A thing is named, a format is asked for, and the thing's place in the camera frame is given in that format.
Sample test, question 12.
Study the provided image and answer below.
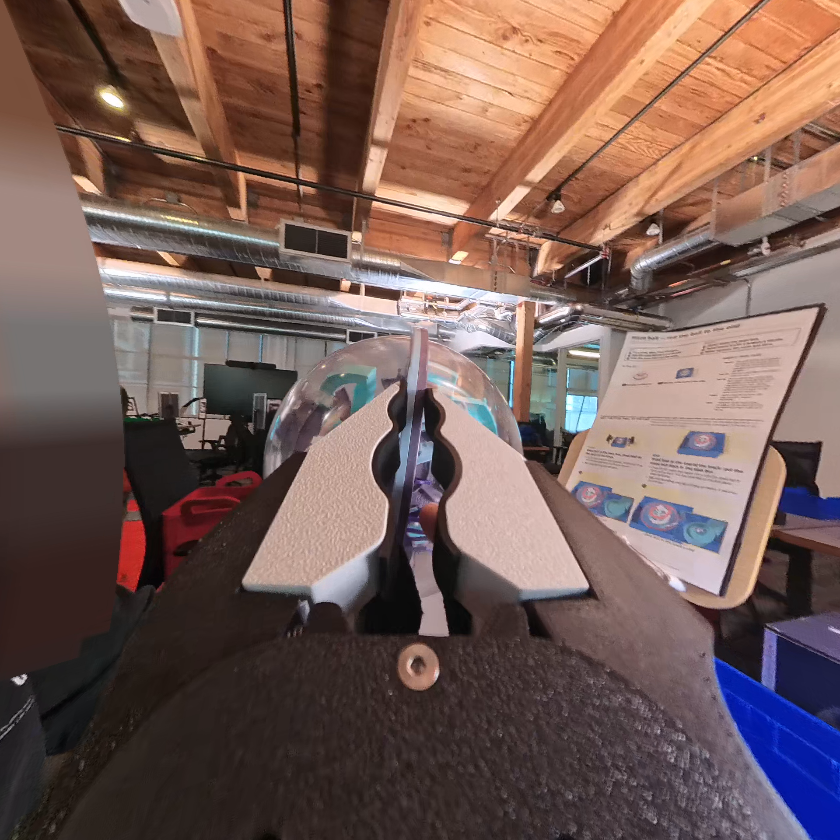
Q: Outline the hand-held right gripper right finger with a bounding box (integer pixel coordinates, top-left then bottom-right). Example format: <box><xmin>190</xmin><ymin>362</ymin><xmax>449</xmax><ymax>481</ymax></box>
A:
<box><xmin>423</xmin><ymin>387</ymin><xmax>591</xmax><ymax>632</ymax></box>

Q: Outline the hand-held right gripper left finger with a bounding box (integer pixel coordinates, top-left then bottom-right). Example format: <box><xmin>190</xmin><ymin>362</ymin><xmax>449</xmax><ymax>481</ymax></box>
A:
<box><xmin>241</xmin><ymin>381</ymin><xmax>408</xmax><ymax>629</ymax></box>

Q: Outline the clear plastic maze ball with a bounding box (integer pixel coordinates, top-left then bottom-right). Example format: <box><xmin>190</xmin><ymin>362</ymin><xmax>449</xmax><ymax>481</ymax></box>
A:
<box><xmin>264</xmin><ymin>327</ymin><xmax>525</xmax><ymax>567</ymax></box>

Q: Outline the dark maze ball box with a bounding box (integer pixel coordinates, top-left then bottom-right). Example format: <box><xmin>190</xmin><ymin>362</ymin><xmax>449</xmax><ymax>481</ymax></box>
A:
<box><xmin>761</xmin><ymin>613</ymin><xmax>840</xmax><ymax>724</ymax></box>

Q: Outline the black monitor screen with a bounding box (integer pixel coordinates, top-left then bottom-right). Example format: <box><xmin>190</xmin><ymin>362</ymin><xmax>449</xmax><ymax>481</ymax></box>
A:
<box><xmin>203</xmin><ymin>361</ymin><xmax>300</xmax><ymax>418</ymax></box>

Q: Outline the black mesh office chair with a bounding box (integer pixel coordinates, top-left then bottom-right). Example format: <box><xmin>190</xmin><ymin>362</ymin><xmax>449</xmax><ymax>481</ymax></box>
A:
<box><xmin>123</xmin><ymin>420</ymin><xmax>199</xmax><ymax>592</ymax></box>

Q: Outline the instruction board on wooden stand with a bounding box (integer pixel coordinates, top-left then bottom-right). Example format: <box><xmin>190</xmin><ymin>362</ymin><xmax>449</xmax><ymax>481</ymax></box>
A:
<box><xmin>558</xmin><ymin>305</ymin><xmax>827</xmax><ymax>611</ymax></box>

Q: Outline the ceiling air vent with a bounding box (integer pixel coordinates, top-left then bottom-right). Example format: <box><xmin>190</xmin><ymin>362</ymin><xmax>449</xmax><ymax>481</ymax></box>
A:
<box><xmin>279</xmin><ymin>220</ymin><xmax>353</xmax><ymax>264</ymax></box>

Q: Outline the wooden top office desk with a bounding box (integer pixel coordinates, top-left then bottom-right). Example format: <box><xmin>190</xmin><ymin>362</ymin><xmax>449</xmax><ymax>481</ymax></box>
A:
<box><xmin>771</xmin><ymin>515</ymin><xmax>840</xmax><ymax>619</ymax></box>

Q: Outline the blue plastic bin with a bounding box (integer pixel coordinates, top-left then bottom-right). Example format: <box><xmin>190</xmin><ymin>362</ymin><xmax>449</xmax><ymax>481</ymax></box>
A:
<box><xmin>714</xmin><ymin>656</ymin><xmax>840</xmax><ymax>840</ymax></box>

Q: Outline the white ceiling access point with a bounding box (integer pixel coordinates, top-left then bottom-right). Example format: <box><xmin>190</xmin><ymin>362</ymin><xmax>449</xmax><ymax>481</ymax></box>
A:
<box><xmin>118</xmin><ymin>0</ymin><xmax>184</xmax><ymax>38</ymax></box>

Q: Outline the red container with handle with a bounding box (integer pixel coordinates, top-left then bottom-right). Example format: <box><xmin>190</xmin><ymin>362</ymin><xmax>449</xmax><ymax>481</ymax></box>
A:
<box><xmin>161</xmin><ymin>471</ymin><xmax>264</xmax><ymax>580</ymax></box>

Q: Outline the wooden support post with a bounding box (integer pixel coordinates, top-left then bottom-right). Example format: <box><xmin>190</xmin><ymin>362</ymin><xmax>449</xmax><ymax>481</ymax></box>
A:
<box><xmin>513</xmin><ymin>301</ymin><xmax>536</xmax><ymax>425</ymax></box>

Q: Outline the silver round air duct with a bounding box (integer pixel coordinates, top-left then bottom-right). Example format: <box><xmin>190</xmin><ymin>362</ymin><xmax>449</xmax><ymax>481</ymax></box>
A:
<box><xmin>82</xmin><ymin>196</ymin><xmax>573</xmax><ymax>304</ymax></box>
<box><xmin>629</xmin><ymin>226</ymin><xmax>718</xmax><ymax>294</ymax></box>
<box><xmin>98</xmin><ymin>259</ymin><xmax>422</xmax><ymax>330</ymax></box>

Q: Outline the rectangular metal air duct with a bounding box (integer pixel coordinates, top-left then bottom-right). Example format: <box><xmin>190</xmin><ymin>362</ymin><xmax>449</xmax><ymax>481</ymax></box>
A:
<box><xmin>712</xmin><ymin>141</ymin><xmax>840</xmax><ymax>248</ymax></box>

